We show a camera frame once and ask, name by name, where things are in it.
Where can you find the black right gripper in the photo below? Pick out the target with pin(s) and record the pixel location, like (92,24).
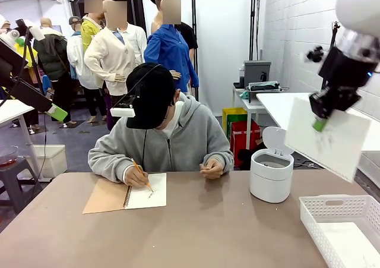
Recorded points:
(344,69)

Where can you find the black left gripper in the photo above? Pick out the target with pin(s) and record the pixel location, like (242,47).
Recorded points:
(10,61)

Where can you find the white paper sheet with scribbles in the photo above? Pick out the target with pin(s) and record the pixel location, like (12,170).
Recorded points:
(341,155)

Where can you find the yellow pencil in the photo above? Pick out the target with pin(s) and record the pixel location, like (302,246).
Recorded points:
(137,166)

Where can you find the spiral notebook with brown cover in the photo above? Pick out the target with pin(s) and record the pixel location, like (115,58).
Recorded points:
(154,199)

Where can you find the person's right forearm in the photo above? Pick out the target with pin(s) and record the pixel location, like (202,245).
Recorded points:
(107,167)

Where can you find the person's left forearm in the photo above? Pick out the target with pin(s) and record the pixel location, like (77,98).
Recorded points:
(227,161)

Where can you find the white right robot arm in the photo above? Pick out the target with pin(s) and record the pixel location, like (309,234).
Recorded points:
(356,0)

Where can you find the person's right hand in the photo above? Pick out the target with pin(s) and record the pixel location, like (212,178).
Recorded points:
(135,179)

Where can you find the person's left hand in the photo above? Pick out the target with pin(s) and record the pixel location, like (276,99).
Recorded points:
(212,170)

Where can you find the white desk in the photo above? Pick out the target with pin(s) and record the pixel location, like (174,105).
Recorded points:
(12,110)

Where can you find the large white table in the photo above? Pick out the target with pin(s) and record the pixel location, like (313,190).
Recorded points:
(273,107)

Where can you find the glass bowl with reddish content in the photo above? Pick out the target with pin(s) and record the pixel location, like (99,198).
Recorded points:
(9,158)

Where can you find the white floor bin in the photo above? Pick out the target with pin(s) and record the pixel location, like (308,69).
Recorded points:
(50,161)

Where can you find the grey metal tray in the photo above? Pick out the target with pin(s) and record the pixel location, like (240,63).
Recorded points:
(261,94)

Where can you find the grey stool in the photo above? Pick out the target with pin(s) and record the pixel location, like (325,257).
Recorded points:
(17,173)

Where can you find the grey box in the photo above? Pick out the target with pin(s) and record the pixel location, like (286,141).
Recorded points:
(258,72)

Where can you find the small white table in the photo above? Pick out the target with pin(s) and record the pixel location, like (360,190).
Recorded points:
(252,107)

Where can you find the mannequin in yellow jacket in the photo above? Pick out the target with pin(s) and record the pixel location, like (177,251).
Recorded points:
(87,33)

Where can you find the mannequin in cream cardigan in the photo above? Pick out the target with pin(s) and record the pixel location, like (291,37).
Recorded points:
(110,51)

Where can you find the teal cloth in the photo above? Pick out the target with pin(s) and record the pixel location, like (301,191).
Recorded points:
(244,94)

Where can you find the green bag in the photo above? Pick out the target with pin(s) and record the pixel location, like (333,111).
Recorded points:
(237,118)

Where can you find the red bag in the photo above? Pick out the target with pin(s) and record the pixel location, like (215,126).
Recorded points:
(240,137)

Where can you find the white lidded trash bin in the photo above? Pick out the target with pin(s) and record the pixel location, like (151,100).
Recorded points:
(268,184)

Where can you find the yellow bag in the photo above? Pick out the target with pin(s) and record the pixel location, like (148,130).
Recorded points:
(228,115)

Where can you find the black bag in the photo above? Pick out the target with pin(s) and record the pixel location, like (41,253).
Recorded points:
(245,159)

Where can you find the black light stand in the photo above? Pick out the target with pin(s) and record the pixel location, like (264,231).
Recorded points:
(255,18)

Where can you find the white perforated plastic basket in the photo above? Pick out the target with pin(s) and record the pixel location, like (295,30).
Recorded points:
(314,214)

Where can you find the black baseball cap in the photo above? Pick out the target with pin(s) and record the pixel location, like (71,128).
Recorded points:
(151,95)

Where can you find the mannequin in blue shirt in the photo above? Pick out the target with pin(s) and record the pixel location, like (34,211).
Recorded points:
(166,48)

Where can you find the person's grey hoodie torso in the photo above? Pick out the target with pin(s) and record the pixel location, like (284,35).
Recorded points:
(193,137)

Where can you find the black vertical pole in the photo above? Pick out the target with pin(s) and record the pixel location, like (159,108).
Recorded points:
(194,6)

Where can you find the black camera stand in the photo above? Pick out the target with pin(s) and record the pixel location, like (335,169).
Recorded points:
(32,57)

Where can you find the head-mounted camera white box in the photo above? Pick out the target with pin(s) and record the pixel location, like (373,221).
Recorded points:
(123,112)

